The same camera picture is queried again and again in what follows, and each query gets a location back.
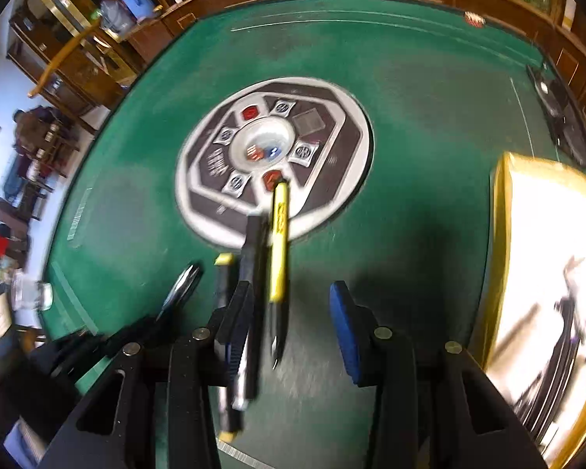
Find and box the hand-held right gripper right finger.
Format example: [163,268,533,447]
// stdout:
[329,281,550,469]

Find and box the long black marker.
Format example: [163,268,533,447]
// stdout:
[230,212,268,412]

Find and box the yellow rimmed white tray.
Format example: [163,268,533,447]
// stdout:
[469,152,586,469]

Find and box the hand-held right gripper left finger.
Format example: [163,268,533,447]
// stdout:
[39,281,257,469]

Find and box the wooden chair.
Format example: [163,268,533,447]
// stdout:
[28,22,101,98]

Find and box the black tape roll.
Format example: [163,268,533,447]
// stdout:
[157,262,204,326]

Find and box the wooden glass cabinet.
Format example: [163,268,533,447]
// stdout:
[7,0,142,132]

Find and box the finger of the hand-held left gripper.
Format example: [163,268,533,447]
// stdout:
[44,336,128,377]
[85,317,169,349]

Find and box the round mahjong table control panel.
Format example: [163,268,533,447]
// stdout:
[175,77,374,250]

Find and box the clear glass jar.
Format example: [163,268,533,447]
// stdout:
[11,276,54,311]

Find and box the thick black marker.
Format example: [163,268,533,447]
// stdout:
[510,298,574,421]

